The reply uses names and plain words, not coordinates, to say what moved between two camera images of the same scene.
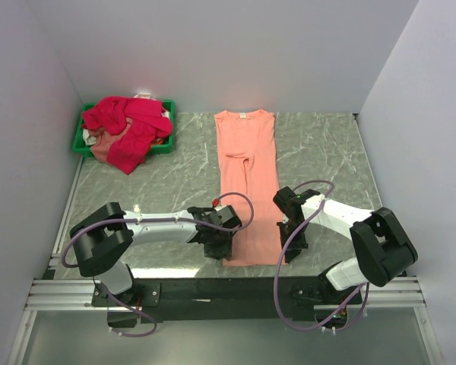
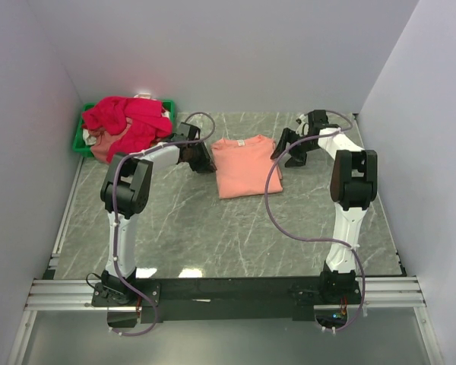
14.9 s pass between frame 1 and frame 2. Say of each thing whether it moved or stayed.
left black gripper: moved
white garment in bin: stayed
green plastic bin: stayed
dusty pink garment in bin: stayed
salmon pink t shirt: moved
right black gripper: moved
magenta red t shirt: stayed
